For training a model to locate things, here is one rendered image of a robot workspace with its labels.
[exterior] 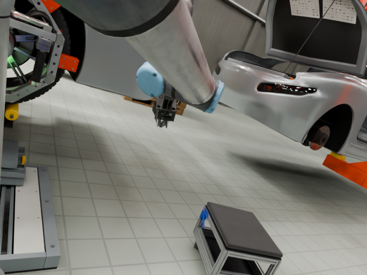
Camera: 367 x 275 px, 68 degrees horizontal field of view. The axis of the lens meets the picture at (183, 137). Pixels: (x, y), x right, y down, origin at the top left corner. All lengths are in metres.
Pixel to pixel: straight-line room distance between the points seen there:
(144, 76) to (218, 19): 10.77
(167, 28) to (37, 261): 1.27
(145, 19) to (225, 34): 11.49
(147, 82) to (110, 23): 0.51
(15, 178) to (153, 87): 1.24
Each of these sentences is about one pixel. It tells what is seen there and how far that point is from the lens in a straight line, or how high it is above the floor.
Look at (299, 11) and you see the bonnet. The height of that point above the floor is 2.23.
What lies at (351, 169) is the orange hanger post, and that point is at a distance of 3.85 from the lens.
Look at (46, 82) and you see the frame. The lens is 1.58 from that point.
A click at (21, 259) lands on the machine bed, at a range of 1.43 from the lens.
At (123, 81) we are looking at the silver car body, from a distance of 1.75.
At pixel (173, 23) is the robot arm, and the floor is 1.10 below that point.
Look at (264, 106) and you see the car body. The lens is 3.08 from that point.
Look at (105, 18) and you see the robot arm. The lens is 0.24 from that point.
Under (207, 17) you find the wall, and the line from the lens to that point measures 11.22.
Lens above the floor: 1.06
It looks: 14 degrees down
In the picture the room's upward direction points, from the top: 22 degrees clockwise
